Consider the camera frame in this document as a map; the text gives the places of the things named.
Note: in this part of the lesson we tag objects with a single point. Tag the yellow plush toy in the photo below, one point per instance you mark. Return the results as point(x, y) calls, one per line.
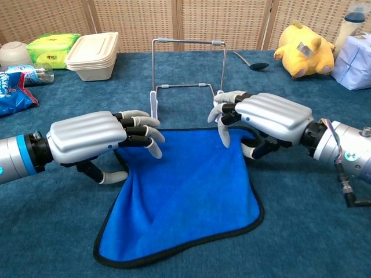
point(301, 58)

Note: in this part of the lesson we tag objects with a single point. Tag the clear plastic snack jar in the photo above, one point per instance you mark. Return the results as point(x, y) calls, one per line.
point(39, 76)

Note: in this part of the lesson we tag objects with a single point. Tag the white upturned bowl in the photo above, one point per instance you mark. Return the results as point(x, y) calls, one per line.
point(14, 55)

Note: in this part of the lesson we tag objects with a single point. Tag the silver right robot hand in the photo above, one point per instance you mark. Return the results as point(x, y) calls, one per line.
point(275, 116)

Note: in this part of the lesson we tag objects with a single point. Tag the blue cloth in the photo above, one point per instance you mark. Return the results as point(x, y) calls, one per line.
point(185, 202)

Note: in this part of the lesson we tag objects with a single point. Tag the beige lidded lunch box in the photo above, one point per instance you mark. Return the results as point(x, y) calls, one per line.
point(92, 58)

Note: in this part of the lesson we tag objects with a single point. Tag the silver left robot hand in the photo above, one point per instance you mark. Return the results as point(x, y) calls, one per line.
point(84, 133)

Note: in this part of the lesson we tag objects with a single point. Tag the blue cookie snack bag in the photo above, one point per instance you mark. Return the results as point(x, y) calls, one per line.
point(13, 95)

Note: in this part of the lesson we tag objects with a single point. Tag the baby bottle with blue collar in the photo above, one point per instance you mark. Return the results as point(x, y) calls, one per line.
point(346, 32)

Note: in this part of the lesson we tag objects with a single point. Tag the teal table mat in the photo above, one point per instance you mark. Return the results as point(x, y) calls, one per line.
point(43, 226)

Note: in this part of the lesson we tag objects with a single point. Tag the white wet wipes pack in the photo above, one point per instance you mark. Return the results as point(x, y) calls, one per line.
point(353, 66)

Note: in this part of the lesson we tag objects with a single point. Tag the metal spoon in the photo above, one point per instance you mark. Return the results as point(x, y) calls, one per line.
point(258, 66)

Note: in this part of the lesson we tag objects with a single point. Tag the woven bamboo folding screen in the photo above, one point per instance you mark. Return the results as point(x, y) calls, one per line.
point(139, 26)

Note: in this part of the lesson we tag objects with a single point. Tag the green tissue pack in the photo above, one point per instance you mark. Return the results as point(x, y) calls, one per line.
point(52, 49)

